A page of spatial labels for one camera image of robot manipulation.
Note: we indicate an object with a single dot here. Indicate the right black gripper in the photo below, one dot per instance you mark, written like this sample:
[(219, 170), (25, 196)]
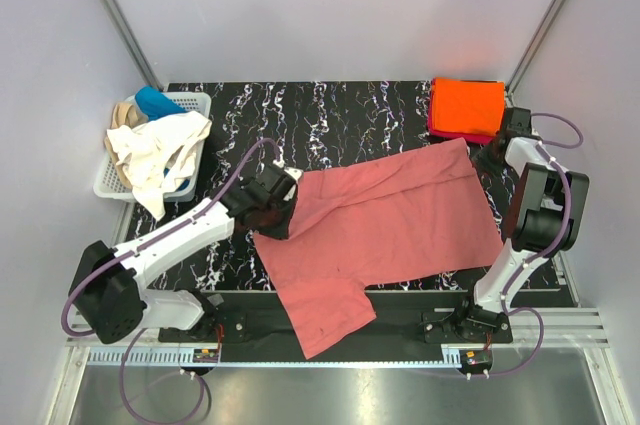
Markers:
[(482, 161)]

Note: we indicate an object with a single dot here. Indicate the white t-shirt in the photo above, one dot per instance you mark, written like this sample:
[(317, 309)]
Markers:
[(159, 156)]

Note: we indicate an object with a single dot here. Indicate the folded magenta t-shirt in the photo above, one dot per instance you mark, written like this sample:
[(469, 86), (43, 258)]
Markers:
[(475, 120)]

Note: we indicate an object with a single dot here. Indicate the white plastic laundry basket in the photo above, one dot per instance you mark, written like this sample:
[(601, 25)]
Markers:
[(107, 184)]

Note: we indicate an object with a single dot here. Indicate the folded orange t-shirt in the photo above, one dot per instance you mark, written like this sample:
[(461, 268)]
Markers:
[(485, 90)]

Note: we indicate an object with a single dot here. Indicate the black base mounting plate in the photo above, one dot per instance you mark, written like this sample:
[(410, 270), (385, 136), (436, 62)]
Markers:
[(358, 350)]

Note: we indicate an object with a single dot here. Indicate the aluminium frame post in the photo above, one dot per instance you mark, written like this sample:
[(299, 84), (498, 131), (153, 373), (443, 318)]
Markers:
[(131, 43), (545, 25)]

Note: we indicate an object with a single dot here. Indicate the blue t-shirt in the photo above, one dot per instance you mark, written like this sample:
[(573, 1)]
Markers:
[(155, 105)]

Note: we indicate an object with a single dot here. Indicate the salmon pink t-shirt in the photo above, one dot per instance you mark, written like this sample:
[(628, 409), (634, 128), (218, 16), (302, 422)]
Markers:
[(395, 219)]

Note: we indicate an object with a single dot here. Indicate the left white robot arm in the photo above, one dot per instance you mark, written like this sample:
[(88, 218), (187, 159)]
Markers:
[(111, 288)]

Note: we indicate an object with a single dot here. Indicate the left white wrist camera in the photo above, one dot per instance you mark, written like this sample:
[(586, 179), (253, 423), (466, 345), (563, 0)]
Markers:
[(296, 175)]

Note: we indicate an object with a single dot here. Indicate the left aluminium frame post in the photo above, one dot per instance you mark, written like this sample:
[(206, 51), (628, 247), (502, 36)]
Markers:
[(131, 43)]

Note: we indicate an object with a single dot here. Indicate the right aluminium frame post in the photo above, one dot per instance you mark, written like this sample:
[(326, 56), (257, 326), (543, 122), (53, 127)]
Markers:
[(545, 25)]

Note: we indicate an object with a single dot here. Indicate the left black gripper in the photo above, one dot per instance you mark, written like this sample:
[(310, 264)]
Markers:
[(281, 232)]

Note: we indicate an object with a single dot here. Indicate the white slotted cable duct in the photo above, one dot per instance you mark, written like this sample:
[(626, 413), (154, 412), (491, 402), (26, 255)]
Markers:
[(202, 358)]

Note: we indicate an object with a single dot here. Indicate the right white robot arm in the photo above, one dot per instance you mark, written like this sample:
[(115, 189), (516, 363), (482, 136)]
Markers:
[(543, 219)]

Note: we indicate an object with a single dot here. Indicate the beige t-shirt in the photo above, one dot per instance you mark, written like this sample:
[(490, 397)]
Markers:
[(123, 114)]

